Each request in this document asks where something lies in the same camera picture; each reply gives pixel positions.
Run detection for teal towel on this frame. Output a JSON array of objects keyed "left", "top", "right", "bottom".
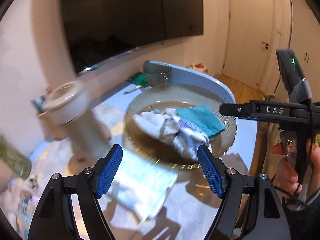
[{"left": 176, "top": 105, "right": 226, "bottom": 141}]

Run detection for white purple wipes pack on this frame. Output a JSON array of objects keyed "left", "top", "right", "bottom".
[{"left": 165, "top": 115, "right": 209, "bottom": 161}]

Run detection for grey plush elephant toy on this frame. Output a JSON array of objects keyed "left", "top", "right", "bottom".
[{"left": 132, "top": 109, "right": 179, "bottom": 144}]

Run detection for person right hand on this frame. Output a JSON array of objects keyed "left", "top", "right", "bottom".
[{"left": 270, "top": 138, "right": 320, "bottom": 201}]

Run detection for white wardrobe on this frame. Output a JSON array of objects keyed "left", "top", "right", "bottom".
[{"left": 277, "top": 0, "right": 319, "bottom": 101}]

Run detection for glass flower vase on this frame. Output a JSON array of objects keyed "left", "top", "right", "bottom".
[{"left": 0, "top": 134, "right": 32, "bottom": 180}]

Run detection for white door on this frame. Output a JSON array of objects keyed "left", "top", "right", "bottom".
[{"left": 223, "top": 0, "right": 279, "bottom": 92}]

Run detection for patterned tablecloth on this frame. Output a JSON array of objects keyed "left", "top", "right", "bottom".
[{"left": 0, "top": 100, "right": 251, "bottom": 240}]

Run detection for blue tissue pack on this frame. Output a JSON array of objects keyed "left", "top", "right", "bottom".
[{"left": 108, "top": 148, "right": 178, "bottom": 222}]

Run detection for beige thermos bottle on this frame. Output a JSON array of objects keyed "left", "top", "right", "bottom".
[{"left": 44, "top": 81, "right": 111, "bottom": 161}]

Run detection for glass ribbed bowl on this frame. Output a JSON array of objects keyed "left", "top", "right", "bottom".
[{"left": 123, "top": 83, "right": 237, "bottom": 170}]

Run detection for blue chair back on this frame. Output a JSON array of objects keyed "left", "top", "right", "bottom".
[{"left": 143, "top": 61, "right": 236, "bottom": 103}]

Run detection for black wall television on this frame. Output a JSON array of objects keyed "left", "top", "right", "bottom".
[{"left": 60, "top": 0, "right": 204, "bottom": 75}]

